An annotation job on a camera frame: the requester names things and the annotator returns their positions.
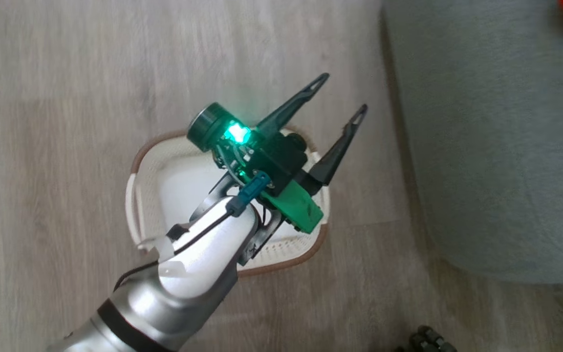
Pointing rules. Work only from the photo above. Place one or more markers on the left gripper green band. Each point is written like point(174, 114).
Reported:
point(286, 156)

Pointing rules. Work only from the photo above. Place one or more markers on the dark ridged robot part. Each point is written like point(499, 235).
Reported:
point(428, 342)

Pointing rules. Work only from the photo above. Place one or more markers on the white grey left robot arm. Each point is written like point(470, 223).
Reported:
point(198, 264)

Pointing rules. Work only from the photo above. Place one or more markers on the white brown-rimmed laundry basket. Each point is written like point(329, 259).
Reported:
point(184, 186)

